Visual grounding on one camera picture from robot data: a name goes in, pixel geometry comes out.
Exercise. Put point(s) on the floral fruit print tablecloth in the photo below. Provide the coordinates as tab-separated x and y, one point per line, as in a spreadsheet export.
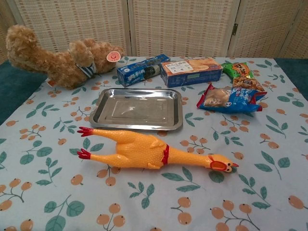
168	192

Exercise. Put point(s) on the blue orange biscuit box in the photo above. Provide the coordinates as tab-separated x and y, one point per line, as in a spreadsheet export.
192	72

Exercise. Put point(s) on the yellow rubber chicken toy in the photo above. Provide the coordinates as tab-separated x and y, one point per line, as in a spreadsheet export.
144	149

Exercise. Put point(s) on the green snack bag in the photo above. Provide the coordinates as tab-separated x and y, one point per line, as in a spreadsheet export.
238	69

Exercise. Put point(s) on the metal screen hinge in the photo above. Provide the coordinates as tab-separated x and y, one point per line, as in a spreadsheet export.
235	29

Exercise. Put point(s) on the brown plush teddy bear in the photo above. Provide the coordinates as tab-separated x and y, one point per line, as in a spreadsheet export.
60	62

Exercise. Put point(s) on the beige woven folding screen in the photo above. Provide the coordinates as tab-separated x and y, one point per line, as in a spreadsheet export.
180	29

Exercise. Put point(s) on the blue snack bag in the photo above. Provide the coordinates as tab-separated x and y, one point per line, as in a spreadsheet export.
235	101

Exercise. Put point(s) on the blue cookie roll package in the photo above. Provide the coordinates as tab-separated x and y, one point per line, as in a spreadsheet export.
137	73

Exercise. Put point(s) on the silver metal tray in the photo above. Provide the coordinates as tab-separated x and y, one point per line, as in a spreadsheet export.
134	108

